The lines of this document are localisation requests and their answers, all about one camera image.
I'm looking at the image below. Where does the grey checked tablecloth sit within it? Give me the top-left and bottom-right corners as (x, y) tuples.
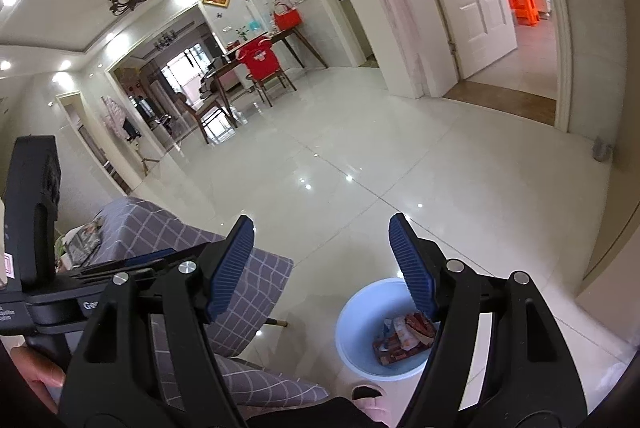
(56, 197), (329, 408)

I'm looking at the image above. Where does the chair with red cover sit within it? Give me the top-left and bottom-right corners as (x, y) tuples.
(236, 37), (297, 106)

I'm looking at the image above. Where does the wooden dining chair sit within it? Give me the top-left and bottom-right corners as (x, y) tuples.
(175, 92), (238, 144)

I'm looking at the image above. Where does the orange plastic stool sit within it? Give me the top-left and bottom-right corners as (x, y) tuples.
(509, 0), (540, 26)

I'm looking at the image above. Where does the red snack wrapper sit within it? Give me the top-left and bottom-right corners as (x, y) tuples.
(372, 312), (437, 366)

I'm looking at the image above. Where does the red bag on table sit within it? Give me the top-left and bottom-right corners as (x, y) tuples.
(273, 2), (302, 32)

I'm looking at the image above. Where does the wooden dining table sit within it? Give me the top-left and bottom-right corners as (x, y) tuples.
(201, 25), (329, 110)

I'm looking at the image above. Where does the person's left hand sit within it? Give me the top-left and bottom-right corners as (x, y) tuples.
(10, 346), (66, 414)

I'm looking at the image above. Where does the light blue trash bin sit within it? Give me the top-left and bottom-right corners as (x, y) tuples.
(335, 278), (438, 382)

